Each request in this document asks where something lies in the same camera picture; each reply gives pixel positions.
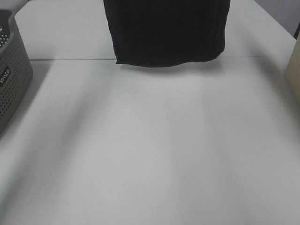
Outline dark navy towel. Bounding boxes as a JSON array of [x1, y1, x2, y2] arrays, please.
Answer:
[[104, 0, 231, 68]]

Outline grey perforated plastic basket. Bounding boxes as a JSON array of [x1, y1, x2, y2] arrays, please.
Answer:
[[0, 8, 33, 132]]

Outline beige box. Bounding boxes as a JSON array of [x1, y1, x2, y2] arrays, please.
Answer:
[[285, 36, 300, 103]]

